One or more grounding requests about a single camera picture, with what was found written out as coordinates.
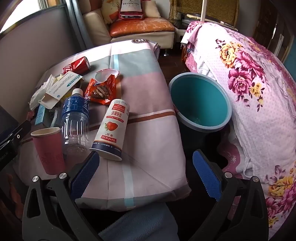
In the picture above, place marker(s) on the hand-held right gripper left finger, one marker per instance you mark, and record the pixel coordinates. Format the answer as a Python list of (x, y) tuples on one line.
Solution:
[(84, 173)]

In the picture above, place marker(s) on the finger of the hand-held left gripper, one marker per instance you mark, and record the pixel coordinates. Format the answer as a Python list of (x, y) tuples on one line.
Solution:
[(18, 132)]

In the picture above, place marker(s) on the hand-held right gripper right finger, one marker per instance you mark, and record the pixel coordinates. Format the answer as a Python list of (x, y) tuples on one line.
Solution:
[(207, 176)]

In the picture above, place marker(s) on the red paper cup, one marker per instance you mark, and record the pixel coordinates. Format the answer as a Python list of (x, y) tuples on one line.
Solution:
[(49, 153)]

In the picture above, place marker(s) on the white yellow paper wrapper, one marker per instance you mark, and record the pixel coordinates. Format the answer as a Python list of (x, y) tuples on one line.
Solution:
[(41, 92)]

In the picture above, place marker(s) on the white strawberry yogurt cup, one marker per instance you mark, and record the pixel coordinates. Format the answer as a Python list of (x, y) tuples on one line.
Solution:
[(111, 129)]

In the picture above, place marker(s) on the clear plastic water bottle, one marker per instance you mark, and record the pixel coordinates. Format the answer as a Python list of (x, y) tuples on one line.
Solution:
[(75, 115)]

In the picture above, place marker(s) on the white green cardboard box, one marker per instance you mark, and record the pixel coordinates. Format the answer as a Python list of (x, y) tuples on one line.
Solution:
[(67, 82)]

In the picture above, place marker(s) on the teal waste bin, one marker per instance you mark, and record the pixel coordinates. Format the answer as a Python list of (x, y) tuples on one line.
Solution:
[(198, 99)]

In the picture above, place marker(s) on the orange chocolate snack wrapper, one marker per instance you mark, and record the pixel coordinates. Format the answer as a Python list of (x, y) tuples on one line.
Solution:
[(99, 92)]

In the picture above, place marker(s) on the red soda can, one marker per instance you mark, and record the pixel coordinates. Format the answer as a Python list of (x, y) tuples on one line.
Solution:
[(76, 66)]

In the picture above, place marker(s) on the small teal box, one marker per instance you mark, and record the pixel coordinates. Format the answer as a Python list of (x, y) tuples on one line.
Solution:
[(41, 115)]

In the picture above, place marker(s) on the grey blue cloth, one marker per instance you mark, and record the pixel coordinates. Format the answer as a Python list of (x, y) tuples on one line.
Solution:
[(143, 224)]

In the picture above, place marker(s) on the pink floral blanket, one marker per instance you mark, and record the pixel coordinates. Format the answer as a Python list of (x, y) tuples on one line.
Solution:
[(254, 104)]

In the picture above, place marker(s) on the window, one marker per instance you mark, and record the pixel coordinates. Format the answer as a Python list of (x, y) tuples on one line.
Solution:
[(30, 11)]

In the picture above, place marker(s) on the beige sofa orange cushion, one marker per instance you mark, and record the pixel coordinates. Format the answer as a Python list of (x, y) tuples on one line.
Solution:
[(97, 27)]

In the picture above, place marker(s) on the cream printed pillow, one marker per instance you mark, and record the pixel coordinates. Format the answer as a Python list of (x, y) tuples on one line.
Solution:
[(108, 11)]

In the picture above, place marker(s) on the orange seat cushion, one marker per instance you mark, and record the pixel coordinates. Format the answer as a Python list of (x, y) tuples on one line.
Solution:
[(143, 26)]

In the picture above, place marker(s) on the dark wooden cabinet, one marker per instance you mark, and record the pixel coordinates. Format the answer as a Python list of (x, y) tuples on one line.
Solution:
[(266, 27)]

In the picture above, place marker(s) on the yellow patterned cloth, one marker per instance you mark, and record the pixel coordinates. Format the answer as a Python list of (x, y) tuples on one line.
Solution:
[(219, 11)]

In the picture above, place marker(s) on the white pole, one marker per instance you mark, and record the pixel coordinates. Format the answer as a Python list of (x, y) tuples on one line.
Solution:
[(203, 9)]

